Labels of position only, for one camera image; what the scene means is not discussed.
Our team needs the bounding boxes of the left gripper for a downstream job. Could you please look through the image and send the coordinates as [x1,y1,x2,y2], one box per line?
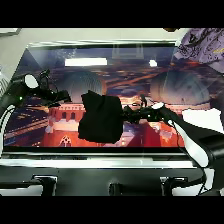
[49,89,73,108]

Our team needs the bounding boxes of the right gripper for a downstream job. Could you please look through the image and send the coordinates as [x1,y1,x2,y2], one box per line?
[122,105,145,124]

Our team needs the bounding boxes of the black pants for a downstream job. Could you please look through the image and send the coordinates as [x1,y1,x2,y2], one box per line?
[77,89,125,145]

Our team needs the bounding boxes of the pale purple printed garment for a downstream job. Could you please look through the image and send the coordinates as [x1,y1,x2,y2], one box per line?
[173,28,224,74]

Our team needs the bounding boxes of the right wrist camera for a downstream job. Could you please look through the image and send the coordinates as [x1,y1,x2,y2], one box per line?
[139,94,149,108]

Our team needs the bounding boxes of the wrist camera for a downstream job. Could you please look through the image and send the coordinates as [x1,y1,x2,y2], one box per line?
[139,94,149,108]
[37,69,54,89]

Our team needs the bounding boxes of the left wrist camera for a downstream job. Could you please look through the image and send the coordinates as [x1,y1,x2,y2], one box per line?
[37,69,54,89]

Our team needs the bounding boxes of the silver frame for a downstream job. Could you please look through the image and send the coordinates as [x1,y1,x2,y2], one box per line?
[0,146,224,197]

